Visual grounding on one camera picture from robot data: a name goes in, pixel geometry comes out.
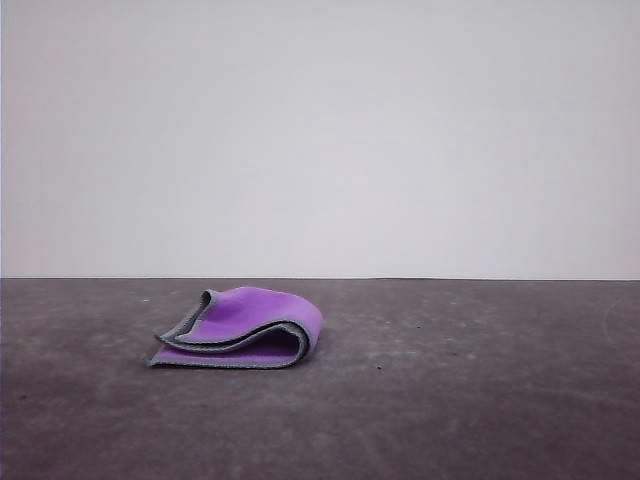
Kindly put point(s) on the purple towel with grey hem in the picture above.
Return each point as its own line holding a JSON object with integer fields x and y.
{"x": 260, "y": 310}

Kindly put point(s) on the grey table cloth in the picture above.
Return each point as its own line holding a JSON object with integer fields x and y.
{"x": 150, "y": 425}

